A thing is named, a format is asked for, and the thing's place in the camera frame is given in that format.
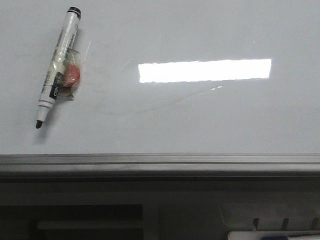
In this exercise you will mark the white black whiteboard marker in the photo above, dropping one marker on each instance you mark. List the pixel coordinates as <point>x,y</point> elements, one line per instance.
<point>58,63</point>

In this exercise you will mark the white whiteboard surface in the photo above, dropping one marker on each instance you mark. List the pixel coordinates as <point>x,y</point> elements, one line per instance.
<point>165,76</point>

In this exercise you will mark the aluminium whiteboard frame rail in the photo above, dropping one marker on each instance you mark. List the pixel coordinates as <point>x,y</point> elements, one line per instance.
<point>158,165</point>

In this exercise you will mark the white blue marker in tray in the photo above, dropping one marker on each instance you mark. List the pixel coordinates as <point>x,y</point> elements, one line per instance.
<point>274,235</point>

